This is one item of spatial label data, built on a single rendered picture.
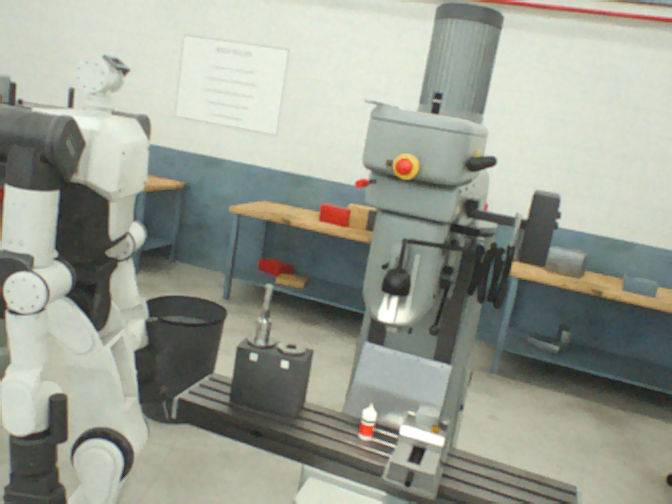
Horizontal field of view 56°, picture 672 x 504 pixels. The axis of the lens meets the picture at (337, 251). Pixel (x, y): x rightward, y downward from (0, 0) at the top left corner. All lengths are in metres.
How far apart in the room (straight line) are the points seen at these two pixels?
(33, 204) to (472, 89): 1.22
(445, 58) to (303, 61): 4.56
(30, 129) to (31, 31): 7.05
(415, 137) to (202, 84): 5.47
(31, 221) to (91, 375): 0.42
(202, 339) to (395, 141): 2.29
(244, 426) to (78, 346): 0.69
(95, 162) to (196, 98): 5.61
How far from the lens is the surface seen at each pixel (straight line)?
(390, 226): 1.69
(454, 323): 2.19
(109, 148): 1.35
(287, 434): 1.94
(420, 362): 2.24
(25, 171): 1.24
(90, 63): 1.41
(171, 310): 3.98
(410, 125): 1.54
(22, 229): 1.27
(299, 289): 5.85
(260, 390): 2.02
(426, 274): 1.71
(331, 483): 1.94
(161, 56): 7.18
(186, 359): 3.63
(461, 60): 1.91
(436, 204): 1.63
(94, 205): 1.38
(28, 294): 1.27
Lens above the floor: 1.86
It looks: 12 degrees down
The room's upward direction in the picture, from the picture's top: 10 degrees clockwise
